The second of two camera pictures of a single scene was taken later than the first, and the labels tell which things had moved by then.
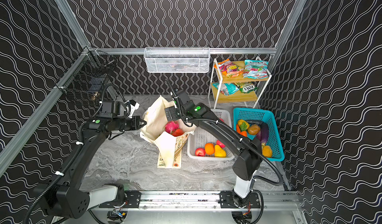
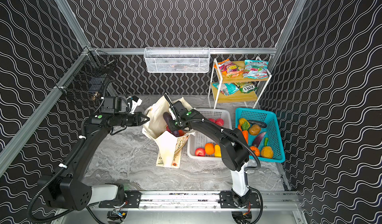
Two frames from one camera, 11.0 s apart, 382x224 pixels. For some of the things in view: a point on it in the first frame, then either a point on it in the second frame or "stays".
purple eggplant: [263, 135] -> [168, 118]
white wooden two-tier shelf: [238, 79] stays
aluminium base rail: [271, 199] stays
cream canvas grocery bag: [169, 146] stays
